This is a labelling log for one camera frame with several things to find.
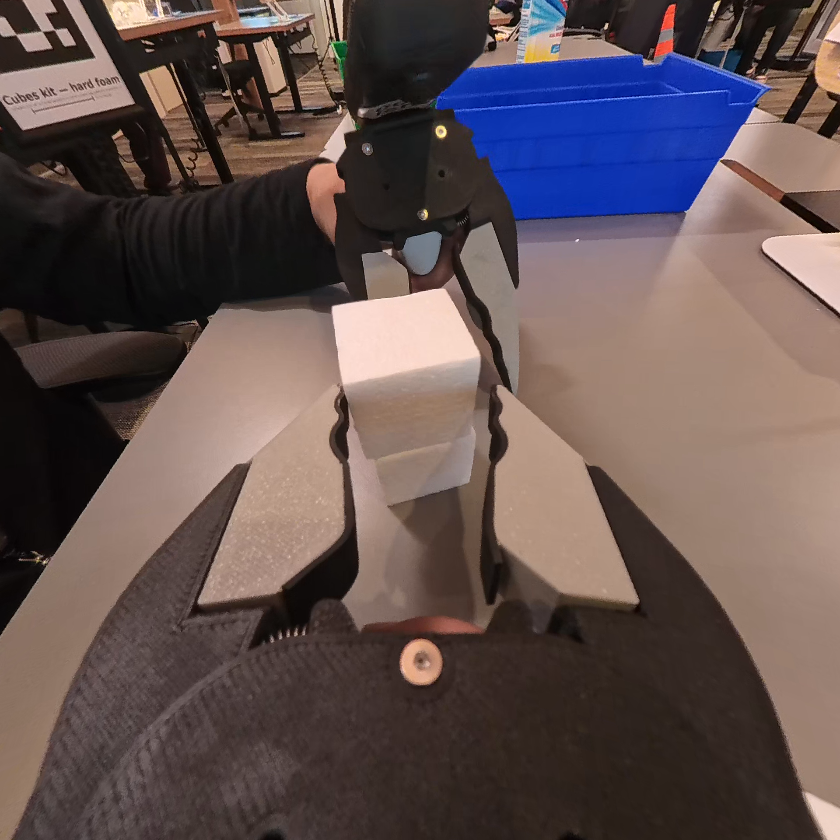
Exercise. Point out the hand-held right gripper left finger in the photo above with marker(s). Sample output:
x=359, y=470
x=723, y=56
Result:
x=282, y=525

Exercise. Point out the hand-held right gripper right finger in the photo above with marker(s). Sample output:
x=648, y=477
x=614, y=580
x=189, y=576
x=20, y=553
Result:
x=558, y=525

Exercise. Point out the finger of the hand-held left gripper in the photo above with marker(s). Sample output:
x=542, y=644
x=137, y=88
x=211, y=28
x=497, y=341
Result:
x=499, y=295
x=384, y=275

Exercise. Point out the person's left forearm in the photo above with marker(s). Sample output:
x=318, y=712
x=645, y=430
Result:
x=164, y=243

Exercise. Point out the person's left hand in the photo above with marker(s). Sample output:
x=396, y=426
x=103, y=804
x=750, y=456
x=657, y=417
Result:
x=321, y=197

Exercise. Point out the green plastic bin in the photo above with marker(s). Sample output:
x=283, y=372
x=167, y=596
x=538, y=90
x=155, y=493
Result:
x=338, y=59

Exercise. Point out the blue plastic bin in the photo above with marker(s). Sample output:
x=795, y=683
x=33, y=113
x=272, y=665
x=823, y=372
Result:
x=590, y=170

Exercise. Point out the cleaning wipes canister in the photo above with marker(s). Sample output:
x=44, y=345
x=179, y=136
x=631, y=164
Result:
x=541, y=33

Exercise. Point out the wooden-topped desk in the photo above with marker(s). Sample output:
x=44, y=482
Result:
x=269, y=23
x=170, y=25

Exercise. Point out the orange traffic cone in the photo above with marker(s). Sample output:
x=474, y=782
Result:
x=665, y=36

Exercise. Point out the white document stand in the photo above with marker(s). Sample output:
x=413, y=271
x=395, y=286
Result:
x=807, y=262

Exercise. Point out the black sign easel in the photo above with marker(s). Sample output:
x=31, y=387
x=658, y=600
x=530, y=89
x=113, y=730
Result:
x=85, y=157

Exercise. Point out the black and white marker sign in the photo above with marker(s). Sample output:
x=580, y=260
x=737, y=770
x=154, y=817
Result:
x=65, y=92

